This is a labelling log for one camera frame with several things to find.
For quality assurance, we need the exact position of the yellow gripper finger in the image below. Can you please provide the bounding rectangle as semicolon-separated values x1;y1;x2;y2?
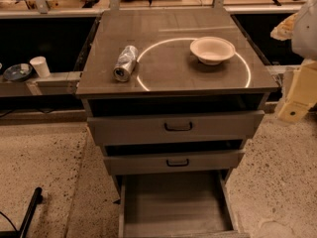
276;61;317;123

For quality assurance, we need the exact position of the silver redbull can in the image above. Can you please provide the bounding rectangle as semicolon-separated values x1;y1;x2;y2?
113;46;139;82

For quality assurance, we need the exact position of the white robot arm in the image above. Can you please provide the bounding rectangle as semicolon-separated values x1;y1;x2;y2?
270;0;317;124

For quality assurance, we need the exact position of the grey drawer cabinet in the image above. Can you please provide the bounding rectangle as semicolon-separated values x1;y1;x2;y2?
75;6;281;238

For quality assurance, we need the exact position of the open bottom drawer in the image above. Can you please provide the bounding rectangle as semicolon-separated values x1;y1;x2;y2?
118;171;251;238

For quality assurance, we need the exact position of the white paper bowl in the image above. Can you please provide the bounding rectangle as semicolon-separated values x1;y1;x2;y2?
190;37;236;65

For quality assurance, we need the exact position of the low side shelf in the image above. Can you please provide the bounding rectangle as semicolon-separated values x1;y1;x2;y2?
0;71;82;97

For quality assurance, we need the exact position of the white paper cup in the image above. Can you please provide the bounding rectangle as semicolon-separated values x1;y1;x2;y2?
30;57;51;77

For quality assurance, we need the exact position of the black bar on floor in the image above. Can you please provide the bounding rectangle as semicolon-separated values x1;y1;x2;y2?
0;186;44;238

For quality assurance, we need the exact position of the dark round plate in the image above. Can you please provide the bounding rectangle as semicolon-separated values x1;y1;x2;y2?
3;63;33;82

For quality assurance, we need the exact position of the top drawer with handle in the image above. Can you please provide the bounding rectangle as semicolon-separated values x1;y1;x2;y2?
88;111;264;146

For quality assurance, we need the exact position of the black cable on floor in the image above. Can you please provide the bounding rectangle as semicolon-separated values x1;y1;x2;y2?
0;211;18;233

